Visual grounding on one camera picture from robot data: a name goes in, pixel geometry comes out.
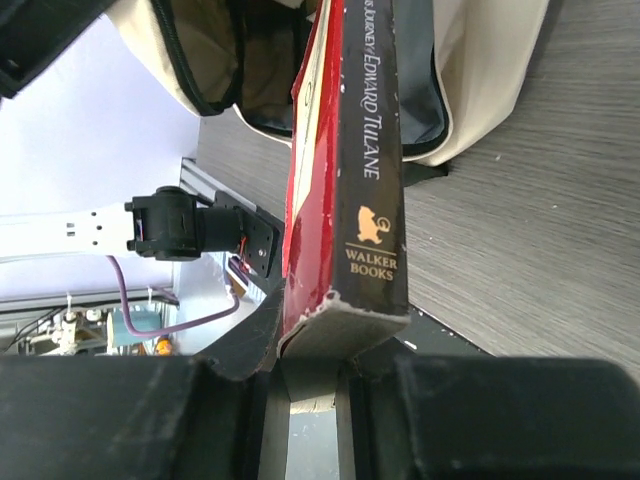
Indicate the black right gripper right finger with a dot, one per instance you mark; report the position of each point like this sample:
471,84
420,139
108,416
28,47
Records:
401,415

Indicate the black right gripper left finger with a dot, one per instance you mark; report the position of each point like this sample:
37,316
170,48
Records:
219,414

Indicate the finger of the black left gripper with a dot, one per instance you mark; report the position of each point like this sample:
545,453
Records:
35,32

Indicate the red bordered book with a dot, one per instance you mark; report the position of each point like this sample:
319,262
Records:
344,248

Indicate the cream canvas backpack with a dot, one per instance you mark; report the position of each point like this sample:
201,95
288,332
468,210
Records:
461,64

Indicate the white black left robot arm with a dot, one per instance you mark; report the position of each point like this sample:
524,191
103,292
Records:
150,232

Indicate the black mounting base plate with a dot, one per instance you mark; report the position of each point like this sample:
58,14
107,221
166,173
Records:
256,266

